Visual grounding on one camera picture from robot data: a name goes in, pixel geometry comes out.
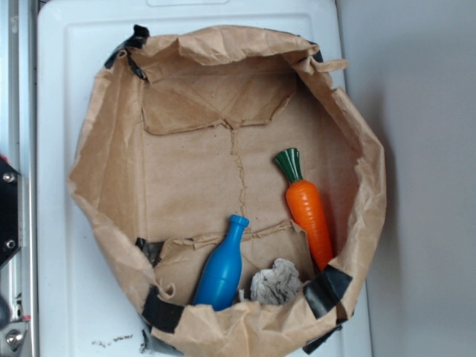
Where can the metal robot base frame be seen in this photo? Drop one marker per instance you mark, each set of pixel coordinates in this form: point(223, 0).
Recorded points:
point(19, 316)

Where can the blue plastic toy bottle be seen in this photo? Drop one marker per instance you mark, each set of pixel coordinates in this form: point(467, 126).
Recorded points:
point(220, 277)

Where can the brown paper bag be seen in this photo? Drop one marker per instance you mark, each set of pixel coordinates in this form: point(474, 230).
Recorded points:
point(180, 134)

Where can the orange plastic toy carrot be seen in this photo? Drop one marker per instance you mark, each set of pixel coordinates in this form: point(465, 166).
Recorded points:
point(306, 208)

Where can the crumpled white paper ball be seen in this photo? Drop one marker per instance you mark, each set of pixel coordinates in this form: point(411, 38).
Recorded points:
point(276, 285)

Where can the white plastic tray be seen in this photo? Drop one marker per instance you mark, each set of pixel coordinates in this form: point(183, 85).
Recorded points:
point(82, 310)

